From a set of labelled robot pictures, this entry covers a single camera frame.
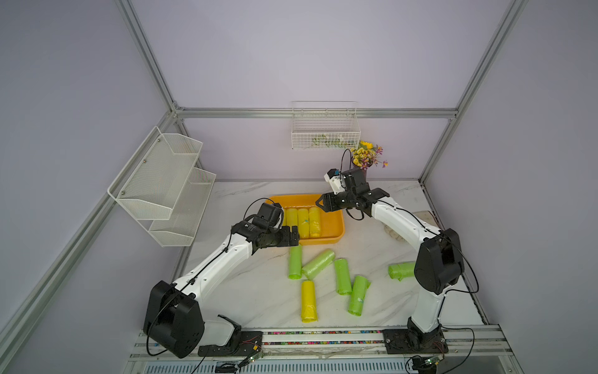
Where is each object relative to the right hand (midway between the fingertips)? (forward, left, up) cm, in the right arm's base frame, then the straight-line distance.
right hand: (323, 204), depth 89 cm
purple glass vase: (+22, -21, -5) cm, 31 cm away
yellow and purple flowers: (+21, -19, +7) cm, 30 cm away
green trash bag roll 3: (-23, -6, -15) cm, 28 cm away
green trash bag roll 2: (-19, +4, -14) cm, 24 cm away
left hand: (-14, +14, -3) cm, 20 cm away
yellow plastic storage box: (+1, -5, -15) cm, 15 cm away
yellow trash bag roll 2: (0, +8, -12) cm, 15 cm away
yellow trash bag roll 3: (0, +3, -12) cm, 12 cm away
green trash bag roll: (-18, +12, -14) cm, 25 cm away
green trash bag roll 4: (-28, -12, -14) cm, 33 cm away
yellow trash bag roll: (+2, +13, -12) cm, 18 cm away
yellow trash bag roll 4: (-35, +7, -14) cm, 39 cm away
